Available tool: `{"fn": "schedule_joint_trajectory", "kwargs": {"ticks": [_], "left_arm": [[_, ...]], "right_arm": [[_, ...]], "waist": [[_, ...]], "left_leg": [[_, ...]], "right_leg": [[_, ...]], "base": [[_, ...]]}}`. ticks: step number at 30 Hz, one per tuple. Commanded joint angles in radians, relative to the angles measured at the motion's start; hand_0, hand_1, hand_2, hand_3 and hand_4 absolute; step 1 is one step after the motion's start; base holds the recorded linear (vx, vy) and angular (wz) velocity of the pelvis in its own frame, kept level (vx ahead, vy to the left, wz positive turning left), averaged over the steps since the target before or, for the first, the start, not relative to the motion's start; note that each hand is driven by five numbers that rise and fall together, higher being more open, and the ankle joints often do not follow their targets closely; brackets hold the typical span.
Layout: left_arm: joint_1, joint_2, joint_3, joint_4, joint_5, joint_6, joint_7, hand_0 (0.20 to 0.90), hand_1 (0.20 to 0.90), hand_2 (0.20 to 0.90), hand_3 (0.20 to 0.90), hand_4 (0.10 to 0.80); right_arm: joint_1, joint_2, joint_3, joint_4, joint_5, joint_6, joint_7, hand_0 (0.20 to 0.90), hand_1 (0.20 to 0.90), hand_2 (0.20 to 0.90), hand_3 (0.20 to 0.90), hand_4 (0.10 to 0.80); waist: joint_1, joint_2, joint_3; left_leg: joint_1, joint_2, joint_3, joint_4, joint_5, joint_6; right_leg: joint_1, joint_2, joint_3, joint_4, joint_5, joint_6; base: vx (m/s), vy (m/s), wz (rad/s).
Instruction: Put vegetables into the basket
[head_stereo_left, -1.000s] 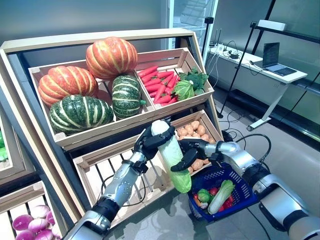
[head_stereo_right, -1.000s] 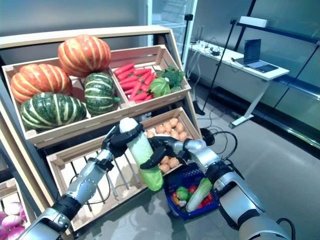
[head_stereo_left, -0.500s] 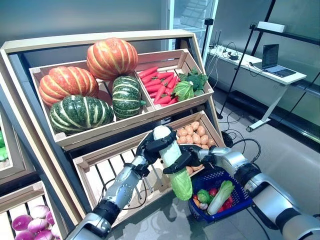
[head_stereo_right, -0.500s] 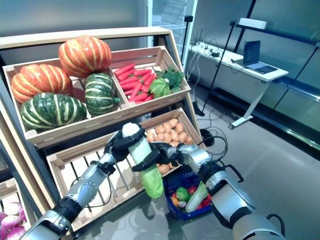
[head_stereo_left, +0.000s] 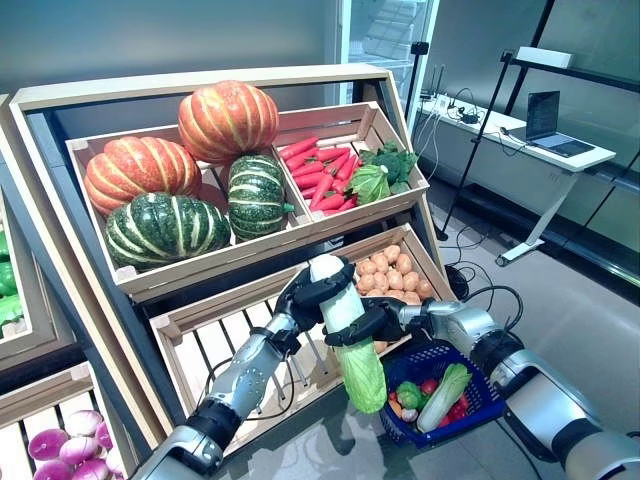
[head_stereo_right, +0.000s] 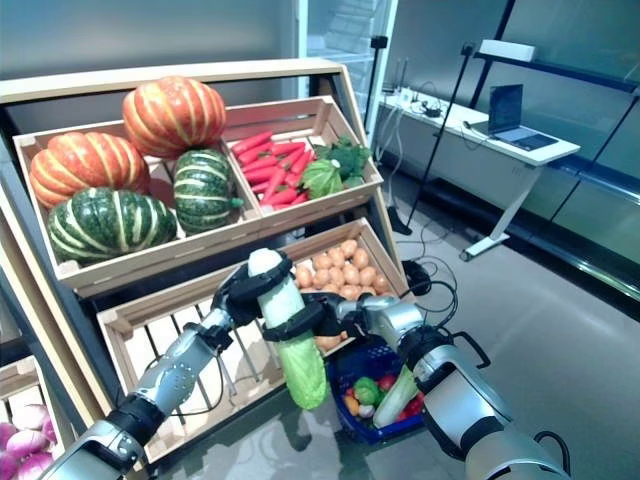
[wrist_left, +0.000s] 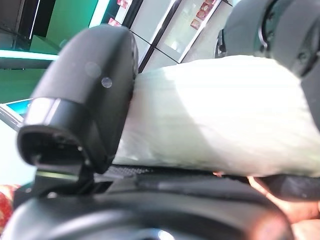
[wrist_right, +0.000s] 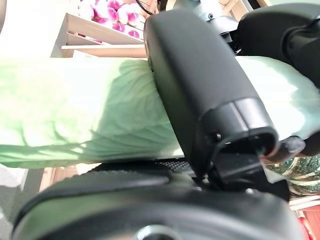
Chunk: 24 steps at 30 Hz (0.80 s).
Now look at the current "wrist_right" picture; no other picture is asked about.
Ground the wooden display shelf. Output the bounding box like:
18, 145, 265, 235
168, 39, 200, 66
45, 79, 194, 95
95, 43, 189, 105
51, 43, 148, 59

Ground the green striped pumpkin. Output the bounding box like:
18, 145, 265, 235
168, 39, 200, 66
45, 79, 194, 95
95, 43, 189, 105
264, 153, 320, 200

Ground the green white napa cabbage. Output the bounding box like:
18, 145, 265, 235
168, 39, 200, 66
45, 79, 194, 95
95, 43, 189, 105
0, 55, 315, 169

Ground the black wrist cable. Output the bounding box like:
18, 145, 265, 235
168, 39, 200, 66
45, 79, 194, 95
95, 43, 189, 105
136, 0, 163, 16

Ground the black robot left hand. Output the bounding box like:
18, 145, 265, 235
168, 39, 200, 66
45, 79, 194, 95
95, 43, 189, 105
219, 2, 320, 161

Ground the purple white onion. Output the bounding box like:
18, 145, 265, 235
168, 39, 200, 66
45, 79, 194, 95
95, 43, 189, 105
92, 15, 108, 25
127, 11, 141, 26
117, 3, 131, 25
112, 22, 127, 33
106, 0, 120, 23
77, 1, 95, 18
93, 0, 111, 13
127, 29, 141, 40

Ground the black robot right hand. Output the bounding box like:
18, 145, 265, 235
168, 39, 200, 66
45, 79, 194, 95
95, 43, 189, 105
11, 9, 305, 240

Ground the pile of purple onions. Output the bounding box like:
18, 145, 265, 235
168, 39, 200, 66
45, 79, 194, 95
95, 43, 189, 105
59, 12, 147, 46

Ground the wooden slatted crate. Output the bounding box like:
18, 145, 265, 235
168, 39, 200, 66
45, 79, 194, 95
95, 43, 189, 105
287, 196, 320, 212

